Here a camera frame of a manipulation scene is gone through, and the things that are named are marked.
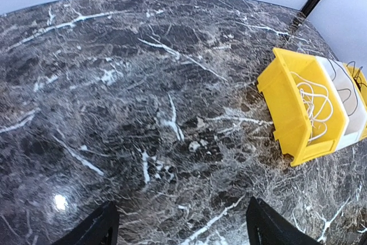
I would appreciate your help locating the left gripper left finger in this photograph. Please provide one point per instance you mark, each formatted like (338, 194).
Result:
(100, 227)

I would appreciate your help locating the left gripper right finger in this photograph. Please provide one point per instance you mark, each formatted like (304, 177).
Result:
(266, 226)

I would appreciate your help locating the yellow bin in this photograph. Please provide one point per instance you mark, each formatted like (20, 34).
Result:
(358, 115)
(304, 107)

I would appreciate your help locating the white translucent bin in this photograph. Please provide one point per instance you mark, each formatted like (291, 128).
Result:
(342, 83)

